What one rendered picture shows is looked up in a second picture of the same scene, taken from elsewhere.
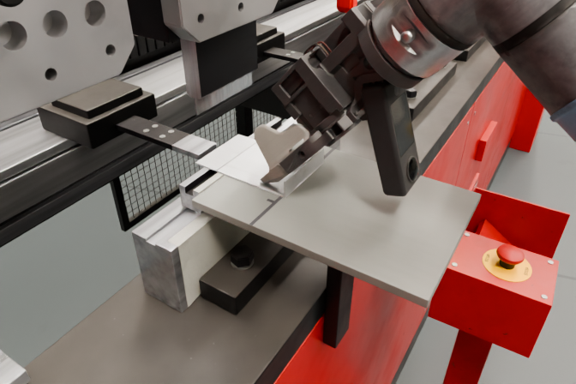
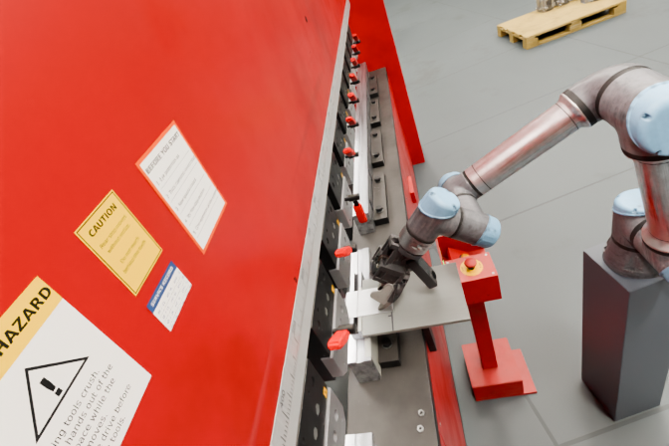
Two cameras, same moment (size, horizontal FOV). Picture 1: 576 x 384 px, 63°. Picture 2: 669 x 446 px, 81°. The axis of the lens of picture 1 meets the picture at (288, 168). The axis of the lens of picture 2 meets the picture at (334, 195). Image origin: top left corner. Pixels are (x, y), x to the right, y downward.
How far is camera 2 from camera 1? 59 cm
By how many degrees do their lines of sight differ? 13
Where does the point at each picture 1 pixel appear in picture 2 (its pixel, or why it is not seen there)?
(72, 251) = not seen: hidden behind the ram
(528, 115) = (412, 142)
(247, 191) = (377, 318)
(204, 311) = (388, 373)
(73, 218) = not seen: hidden behind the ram
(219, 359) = (410, 385)
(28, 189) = not seen: hidden behind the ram
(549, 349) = (503, 271)
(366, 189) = (417, 287)
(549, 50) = (463, 235)
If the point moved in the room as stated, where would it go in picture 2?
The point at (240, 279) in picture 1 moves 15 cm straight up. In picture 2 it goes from (393, 350) to (376, 317)
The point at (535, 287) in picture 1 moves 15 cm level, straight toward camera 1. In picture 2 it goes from (487, 271) to (497, 310)
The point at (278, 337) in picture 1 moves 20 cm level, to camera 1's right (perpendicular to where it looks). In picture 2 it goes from (422, 362) to (481, 316)
